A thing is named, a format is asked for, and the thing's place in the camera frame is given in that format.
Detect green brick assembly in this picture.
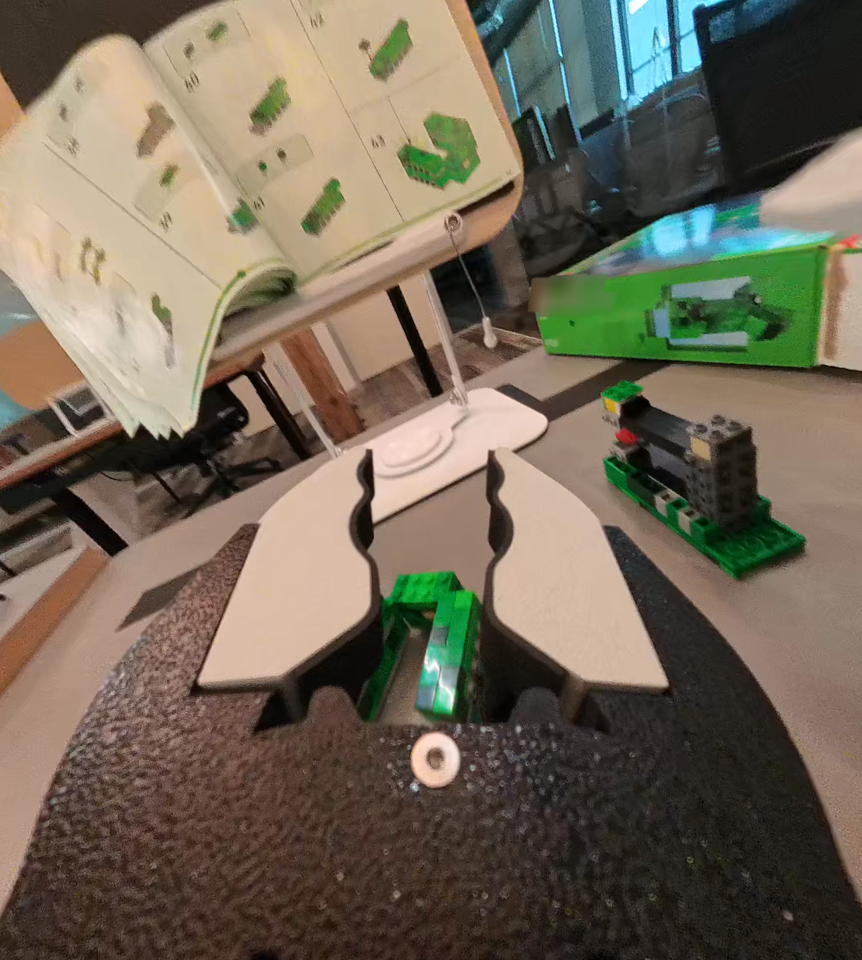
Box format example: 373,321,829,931
359,571,485,725

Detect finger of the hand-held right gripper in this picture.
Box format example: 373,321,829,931
761,101,862,245

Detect book stand with white base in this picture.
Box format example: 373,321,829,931
0,0,550,522

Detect open instruction booklet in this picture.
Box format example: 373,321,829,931
0,0,522,440

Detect green cardboard box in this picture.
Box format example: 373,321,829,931
532,191,862,374

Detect green grey brick build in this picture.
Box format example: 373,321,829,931
602,381,807,580

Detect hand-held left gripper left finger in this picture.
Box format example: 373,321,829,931
197,447,384,720

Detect page holder cord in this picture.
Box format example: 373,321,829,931
442,212,501,350

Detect grey desk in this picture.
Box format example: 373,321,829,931
0,341,862,960

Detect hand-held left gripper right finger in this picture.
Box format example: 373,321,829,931
479,447,671,721

